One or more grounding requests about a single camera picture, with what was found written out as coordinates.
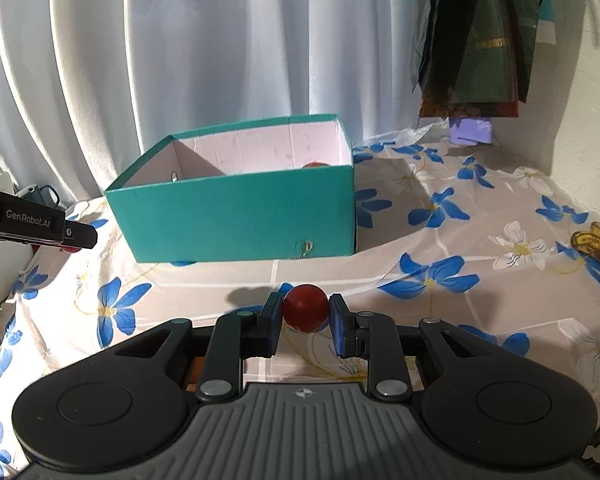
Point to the large red apple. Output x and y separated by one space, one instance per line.
315 165

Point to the white curtain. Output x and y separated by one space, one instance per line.
86 86

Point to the teal cardboard box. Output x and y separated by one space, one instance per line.
237 192

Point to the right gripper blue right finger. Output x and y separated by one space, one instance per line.
374 338

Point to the purple paper box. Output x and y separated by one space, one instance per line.
471 131

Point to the dark green hanging bag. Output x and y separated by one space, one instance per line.
473 58

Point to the dark green mug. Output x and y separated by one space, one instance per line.
42 194

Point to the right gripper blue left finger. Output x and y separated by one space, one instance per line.
238 336

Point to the floral blue flower tablecloth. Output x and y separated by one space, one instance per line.
474 237

